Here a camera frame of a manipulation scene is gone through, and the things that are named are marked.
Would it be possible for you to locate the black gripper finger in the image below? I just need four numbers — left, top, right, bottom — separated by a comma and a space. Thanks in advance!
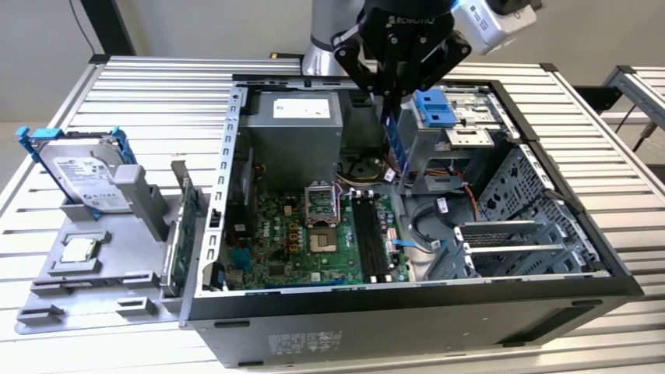
399, 28, 475, 97
331, 24, 399, 97

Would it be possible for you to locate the dark RAM stick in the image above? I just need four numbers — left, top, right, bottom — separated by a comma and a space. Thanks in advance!
380, 92, 414, 185
37, 274, 157, 293

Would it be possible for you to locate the black RAM slot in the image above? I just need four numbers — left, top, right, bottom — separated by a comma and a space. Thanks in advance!
363, 189, 395, 283
352, 189, 383, 284

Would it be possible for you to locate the blue plastic disk carrier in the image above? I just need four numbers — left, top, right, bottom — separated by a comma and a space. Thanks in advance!
415, 88, 456, 128

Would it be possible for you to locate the grey metal disk bay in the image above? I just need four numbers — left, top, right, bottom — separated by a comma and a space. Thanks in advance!
387, 83, 522, 196

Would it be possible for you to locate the grey power supply unit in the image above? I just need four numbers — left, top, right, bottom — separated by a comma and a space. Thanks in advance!
243, 91, 346, 185

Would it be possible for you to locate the metal socket cover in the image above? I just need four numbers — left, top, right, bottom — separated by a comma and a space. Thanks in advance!
304, 182, 338, 229

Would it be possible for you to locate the metal slat side table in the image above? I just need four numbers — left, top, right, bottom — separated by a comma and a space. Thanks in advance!
602, 65, 665, 130

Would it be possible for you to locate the silver expansion slot cover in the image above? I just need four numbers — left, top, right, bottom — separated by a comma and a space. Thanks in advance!
454, 220, 540, 239
464, 242, 566, 257

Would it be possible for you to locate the CPU socket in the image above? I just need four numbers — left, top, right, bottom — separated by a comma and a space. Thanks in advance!
310, 227, 343, 255

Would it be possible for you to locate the green motherboard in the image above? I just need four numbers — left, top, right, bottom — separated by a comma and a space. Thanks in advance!
229, 182, 414, 291

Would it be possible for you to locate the green graphics card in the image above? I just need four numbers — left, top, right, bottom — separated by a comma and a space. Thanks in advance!
169, 158, 202, 290

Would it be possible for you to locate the blue expansion slot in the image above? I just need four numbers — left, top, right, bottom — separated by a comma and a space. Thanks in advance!
263, 277, 348, 290

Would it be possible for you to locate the hard disk in blue carrier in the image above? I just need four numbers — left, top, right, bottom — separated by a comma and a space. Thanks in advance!
15, 125, 139, 220

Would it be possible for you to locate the grey parts rack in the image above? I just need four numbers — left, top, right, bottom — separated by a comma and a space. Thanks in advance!
15, 155, 210, 336

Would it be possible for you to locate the black open PC case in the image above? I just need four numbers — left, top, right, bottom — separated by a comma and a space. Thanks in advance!
179, 73, 646, 369

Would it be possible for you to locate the silver CPU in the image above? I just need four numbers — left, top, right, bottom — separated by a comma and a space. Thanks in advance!
59, 237, 101, 263

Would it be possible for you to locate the black table bracket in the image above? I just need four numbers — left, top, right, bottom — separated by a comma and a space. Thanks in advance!
574, 85, 620, 115

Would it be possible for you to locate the coloured power wire bundle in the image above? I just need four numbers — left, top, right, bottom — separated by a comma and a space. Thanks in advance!
335, 170, 403, 189

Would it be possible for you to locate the orange wire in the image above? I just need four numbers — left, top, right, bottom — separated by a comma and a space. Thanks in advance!
463, 182, 480, 226

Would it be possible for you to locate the black looped wire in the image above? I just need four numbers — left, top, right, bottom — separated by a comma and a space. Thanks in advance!
412, 194, 460, 251

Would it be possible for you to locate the black metal frame post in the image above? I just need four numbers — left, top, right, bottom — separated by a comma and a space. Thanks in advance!
81, 0, 138, 58

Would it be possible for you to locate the thin black wall cable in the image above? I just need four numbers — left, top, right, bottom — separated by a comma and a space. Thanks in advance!
70, 0, 99, 56

